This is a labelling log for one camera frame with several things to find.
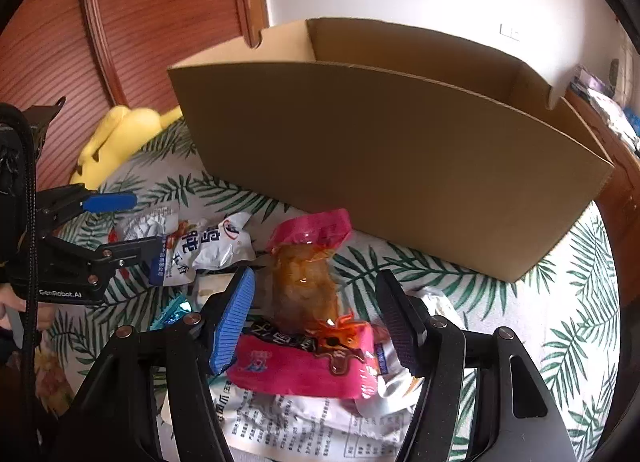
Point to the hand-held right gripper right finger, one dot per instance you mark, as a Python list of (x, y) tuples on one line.
[(400, 332)]

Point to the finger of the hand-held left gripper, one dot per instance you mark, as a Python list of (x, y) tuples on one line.
[(110, 202), (125, 252)]

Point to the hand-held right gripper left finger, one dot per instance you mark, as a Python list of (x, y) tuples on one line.
[(232, 322)]

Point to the blue food-print snack packet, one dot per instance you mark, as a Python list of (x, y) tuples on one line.
[(150, 229)]

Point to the small cream snack packet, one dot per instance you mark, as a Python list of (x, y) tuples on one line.
[(210, 287)]

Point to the white wrapper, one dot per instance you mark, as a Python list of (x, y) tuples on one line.
[(440, 302)]

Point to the teal snack wrapper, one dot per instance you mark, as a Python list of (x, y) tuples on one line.
[(170, 314)]

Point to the pink snack packet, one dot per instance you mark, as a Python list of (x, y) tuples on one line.
[(290, 367)]

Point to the white blue-lettered snack packet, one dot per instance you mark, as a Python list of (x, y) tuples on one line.
[(220, 242)]

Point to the clear pink-topped snack packet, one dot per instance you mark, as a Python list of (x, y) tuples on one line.
[(305, 282)]

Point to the large white printed snack packet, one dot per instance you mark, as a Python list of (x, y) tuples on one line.
[(300, 422)]

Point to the brown cardboard box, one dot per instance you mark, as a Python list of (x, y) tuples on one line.
[(375, 152)]

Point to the person's left hand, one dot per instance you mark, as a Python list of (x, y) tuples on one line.
[(46, 314)]

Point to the yellow plush toy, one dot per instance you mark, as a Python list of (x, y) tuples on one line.
[(120, 137)]

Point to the floral quilt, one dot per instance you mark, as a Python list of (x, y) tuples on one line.
[(52, 377)]

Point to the leaf-print bedsheet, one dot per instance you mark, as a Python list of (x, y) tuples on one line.
[(575, 322)]

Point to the wooden headboard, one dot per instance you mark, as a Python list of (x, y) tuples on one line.
[(150, 17)]

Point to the wooden desk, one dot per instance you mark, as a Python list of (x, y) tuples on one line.
[(620, 202)]

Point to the pile of small desk items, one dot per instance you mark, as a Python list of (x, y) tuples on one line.
[(612, 109)]

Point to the purple packet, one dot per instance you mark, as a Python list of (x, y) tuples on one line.
[(590, 77)]

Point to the white wall socket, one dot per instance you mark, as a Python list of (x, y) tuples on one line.
[(509, 32)]

